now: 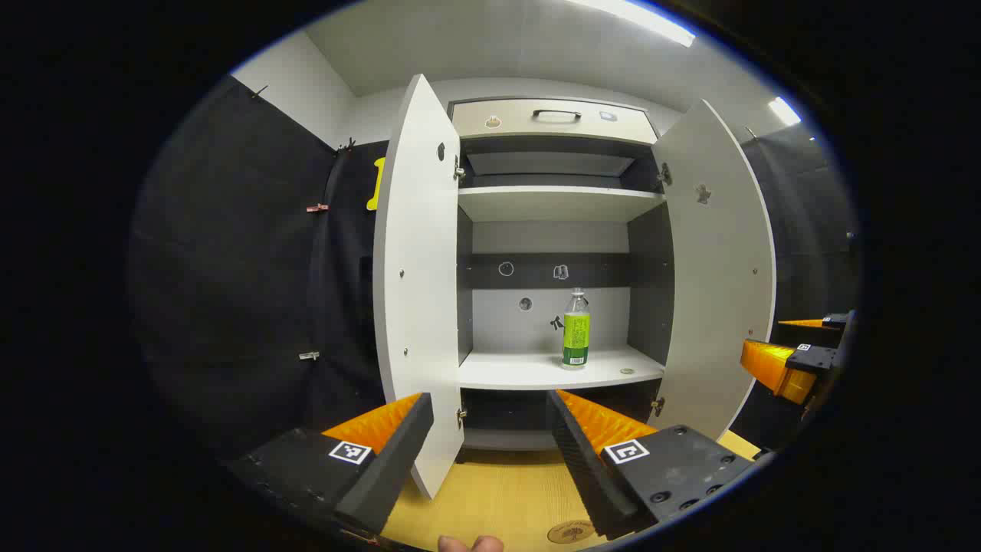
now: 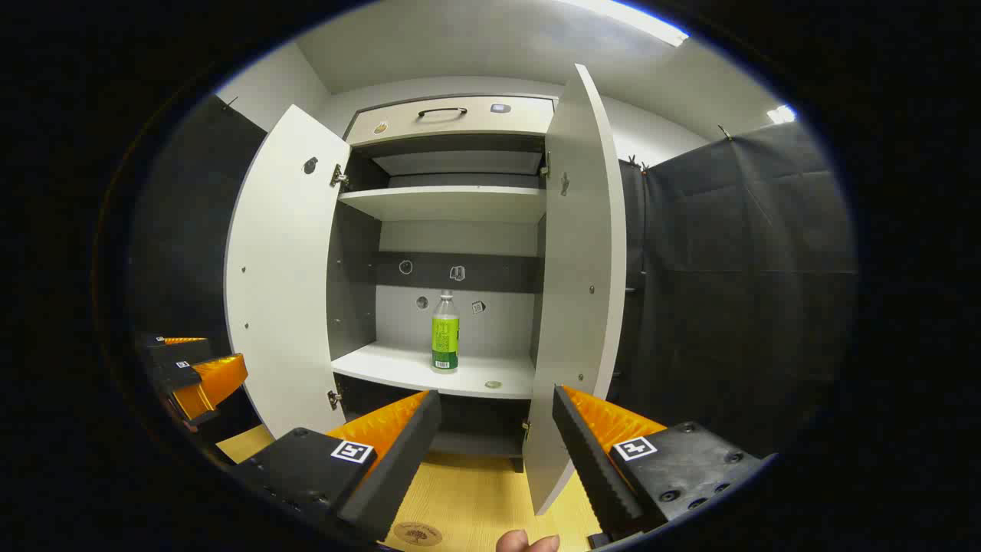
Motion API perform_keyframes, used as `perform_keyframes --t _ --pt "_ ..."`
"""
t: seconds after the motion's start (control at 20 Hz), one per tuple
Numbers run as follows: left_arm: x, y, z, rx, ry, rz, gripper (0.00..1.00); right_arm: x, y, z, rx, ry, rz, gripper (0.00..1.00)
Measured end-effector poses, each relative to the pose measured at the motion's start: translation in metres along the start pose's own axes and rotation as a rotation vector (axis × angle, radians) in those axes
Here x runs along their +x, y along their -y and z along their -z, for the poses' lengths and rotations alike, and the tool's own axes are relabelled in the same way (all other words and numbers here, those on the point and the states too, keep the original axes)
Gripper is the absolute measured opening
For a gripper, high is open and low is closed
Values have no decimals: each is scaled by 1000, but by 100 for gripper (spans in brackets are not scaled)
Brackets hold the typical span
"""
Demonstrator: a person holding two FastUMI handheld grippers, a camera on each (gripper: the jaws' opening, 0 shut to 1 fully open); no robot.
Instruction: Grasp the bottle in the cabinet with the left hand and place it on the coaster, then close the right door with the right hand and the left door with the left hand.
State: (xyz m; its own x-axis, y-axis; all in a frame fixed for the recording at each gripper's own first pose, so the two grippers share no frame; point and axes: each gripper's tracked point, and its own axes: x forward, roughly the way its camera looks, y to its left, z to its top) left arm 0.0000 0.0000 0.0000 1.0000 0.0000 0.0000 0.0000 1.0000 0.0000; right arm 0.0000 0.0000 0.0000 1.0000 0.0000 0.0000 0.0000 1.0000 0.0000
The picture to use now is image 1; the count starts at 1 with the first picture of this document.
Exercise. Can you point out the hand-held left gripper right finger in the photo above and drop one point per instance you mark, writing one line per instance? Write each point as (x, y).
(590, 468)

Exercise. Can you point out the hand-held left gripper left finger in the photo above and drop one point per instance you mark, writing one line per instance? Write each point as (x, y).
(383, 468)

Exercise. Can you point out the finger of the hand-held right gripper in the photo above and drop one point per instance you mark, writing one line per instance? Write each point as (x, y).
(812, 323)
(774, 368)

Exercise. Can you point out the round wooden coaster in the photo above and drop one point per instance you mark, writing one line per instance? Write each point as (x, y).
(571, 531)

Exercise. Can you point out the white cabinet door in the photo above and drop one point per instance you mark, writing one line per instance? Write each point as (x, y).
(720, 268)
(418, 268)

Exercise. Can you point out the green label plastic bottle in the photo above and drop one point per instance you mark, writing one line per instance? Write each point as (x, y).
(575, 330)

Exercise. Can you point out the small ceiling light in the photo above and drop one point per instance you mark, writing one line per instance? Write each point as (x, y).
(785, 111)

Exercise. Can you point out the black backdrop cloth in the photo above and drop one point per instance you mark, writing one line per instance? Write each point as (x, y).
(230, 268)

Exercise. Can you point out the black cloth clip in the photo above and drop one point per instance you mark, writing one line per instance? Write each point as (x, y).
(347, 145)
(260, 92)

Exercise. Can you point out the long ceiling light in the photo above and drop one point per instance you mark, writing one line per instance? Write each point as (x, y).
(636, 19)

